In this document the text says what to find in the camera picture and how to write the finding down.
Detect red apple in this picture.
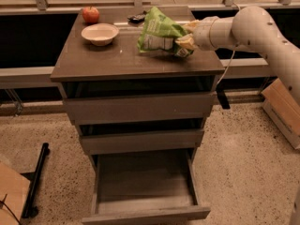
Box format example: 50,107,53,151
82,7,99,23

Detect green rice chip bag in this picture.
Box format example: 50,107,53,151
137,7,193,57

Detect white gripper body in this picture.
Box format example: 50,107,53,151
193,16,218,51

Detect grey drawer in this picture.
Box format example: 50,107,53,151
82,149,210,225
81,129,204,155
64,93,216,125

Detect grey bottom drawer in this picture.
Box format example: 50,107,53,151
82,149,210,225

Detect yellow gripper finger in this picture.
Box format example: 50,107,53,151
175,34,198,50
183,20,200,33

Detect black cable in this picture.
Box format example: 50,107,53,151
0,193,23,225

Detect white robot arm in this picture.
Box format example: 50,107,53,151
176,6,300,104

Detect grey drawer cabinet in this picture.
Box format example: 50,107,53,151
50,6,226,225

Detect cardboard box right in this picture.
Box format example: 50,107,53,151
262,79,300,149

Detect white bowl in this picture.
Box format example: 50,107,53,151
82,23,119,46

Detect black metal stand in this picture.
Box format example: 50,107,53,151
22,142,50,218

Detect grey middle drawer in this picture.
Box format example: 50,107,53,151
81,129,204,155

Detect grey top drawer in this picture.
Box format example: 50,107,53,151
64,93,216,125

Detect white cable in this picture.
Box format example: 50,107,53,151
215,3,242,87

